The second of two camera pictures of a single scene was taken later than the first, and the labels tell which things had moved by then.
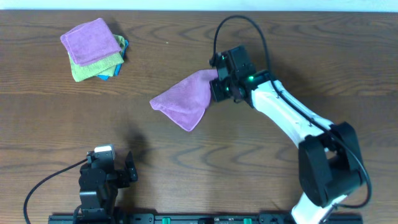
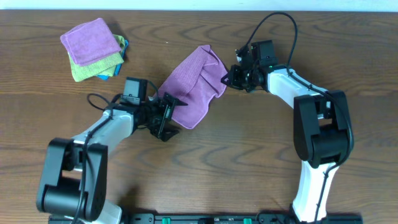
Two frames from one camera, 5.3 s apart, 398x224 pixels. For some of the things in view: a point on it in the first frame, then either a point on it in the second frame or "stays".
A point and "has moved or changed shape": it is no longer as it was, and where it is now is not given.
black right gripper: [217, 94] to [232, 80]
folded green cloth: [106, 67] stays
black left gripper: [125, 173] to [168, 109]
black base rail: [195, 219] stays
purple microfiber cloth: [185, 101] has moved or changed shape
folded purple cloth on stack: [91, 42] stays
